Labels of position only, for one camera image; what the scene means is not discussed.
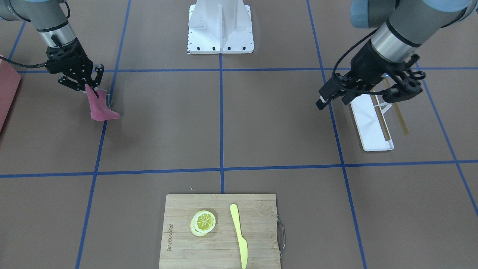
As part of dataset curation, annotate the pink wiping cloth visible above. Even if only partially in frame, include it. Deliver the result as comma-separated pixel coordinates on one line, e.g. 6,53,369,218
85,84,121,121

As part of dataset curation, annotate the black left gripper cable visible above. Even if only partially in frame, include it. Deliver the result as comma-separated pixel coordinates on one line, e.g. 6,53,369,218
322,28,426,98

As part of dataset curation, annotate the bamboo cutting board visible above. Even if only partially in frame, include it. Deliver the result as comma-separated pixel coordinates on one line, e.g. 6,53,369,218
159,194,281,269

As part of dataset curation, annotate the yellow plastic knife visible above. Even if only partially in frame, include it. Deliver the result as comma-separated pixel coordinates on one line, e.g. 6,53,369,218
229,203,249,269

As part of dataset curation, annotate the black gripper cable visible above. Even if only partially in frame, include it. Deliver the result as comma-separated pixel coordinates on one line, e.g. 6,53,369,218
0,56,49,69
322,28,426,98

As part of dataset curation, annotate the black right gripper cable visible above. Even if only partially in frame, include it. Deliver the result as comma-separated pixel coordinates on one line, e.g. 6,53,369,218
0,56,49,69

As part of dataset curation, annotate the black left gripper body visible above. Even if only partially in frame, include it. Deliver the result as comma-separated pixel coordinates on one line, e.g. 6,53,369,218
316,41,426,110

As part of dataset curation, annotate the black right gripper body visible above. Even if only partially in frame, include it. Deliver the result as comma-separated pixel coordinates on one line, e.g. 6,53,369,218
46,38,104,91

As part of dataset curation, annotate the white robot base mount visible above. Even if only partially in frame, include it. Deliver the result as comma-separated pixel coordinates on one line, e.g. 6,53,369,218
187,0,254,54

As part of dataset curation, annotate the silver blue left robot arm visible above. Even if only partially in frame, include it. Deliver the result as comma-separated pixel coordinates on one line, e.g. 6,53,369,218
316,0,477,110

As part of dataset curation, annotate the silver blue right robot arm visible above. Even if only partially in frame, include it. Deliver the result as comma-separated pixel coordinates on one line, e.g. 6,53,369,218
1,0,104,92

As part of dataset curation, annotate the pink plastic bin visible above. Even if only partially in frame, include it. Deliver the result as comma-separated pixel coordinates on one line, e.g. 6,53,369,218
0,59,21,130

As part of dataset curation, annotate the white rack tray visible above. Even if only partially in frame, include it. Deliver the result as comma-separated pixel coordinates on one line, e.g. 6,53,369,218
350,94,394,152

